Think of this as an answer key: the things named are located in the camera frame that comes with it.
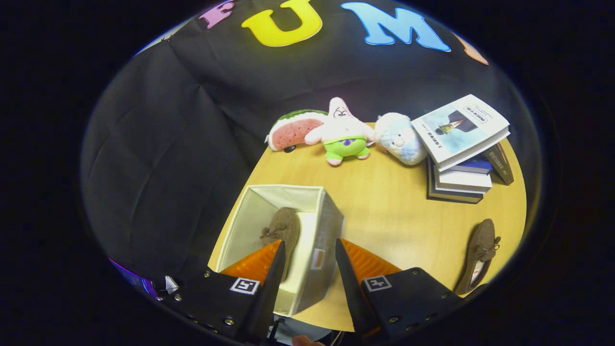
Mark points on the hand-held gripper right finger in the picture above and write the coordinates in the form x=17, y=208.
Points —
x=355, y=298

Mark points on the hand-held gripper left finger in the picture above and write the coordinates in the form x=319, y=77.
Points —
x=269, y=298

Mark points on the brown fuzzy shoe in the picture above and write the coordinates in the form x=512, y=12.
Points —
x=483, y=240
x=286, y=226

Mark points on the grey fabric storage box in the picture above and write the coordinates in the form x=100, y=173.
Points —
x=331, y=226

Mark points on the purple dark panel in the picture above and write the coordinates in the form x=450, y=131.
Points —
x=137, y=281

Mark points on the dark cover thick book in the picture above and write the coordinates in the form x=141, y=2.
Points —
x=451, y=198

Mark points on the white cover thick book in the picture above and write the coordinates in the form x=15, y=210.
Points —
x=463, y=180

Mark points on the black backdrop cloth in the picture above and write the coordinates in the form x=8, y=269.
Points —
x=168, y=168

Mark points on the white and blue plush toy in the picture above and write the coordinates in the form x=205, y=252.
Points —
x=399, y=139

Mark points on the watermelon slice plush toy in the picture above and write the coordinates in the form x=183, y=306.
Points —
x=295, y=134

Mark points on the pink starfish plush toy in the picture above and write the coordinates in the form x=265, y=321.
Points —
x=341, y=127

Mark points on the blue cover book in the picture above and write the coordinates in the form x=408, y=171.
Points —
x=475, y=166

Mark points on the black leaning book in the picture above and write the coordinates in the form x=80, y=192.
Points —
x=499, y=166

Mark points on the white book with sky cover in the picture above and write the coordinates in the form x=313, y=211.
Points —
x=461, y=129

